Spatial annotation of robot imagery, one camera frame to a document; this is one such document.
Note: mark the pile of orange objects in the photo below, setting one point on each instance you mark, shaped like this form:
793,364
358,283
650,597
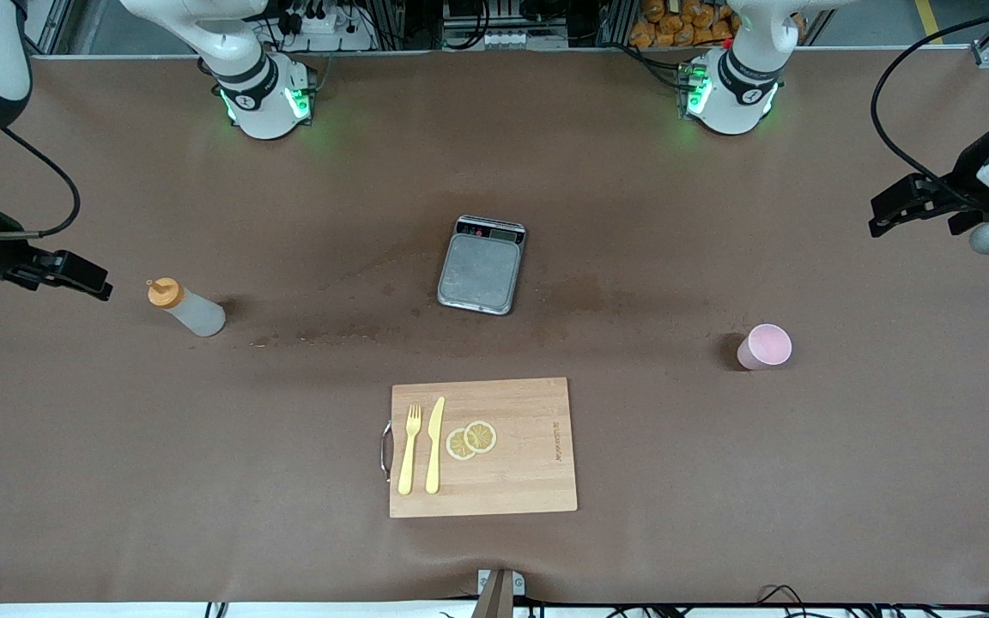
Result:
675,21

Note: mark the pink plastic cup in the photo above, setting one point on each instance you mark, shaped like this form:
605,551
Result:
765,346

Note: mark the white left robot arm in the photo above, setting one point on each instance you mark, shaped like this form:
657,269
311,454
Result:
739,81

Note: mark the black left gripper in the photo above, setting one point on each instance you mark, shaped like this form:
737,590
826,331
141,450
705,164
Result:
966,178

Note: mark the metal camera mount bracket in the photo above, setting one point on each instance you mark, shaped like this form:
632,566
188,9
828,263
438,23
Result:
499,592

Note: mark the yellow plastic fork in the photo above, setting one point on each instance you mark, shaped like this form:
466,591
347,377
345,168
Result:
409,455

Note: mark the silver digital kitchen scale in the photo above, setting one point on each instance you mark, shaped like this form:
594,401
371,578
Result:
479,270

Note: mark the wooden cutting board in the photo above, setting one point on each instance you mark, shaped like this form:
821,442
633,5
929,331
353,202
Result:
512,472

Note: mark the yellow plastic knife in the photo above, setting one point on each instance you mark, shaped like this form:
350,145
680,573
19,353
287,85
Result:
434,446

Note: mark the lemon slice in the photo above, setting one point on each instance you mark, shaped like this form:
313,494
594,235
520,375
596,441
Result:
482,436
458,446

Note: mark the white power strip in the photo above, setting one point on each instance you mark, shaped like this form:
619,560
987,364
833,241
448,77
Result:
323,26

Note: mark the translucent orange-capped sauce bottle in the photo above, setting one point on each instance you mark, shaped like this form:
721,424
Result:
194,313

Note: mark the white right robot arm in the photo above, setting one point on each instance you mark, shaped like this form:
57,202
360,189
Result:
247,60

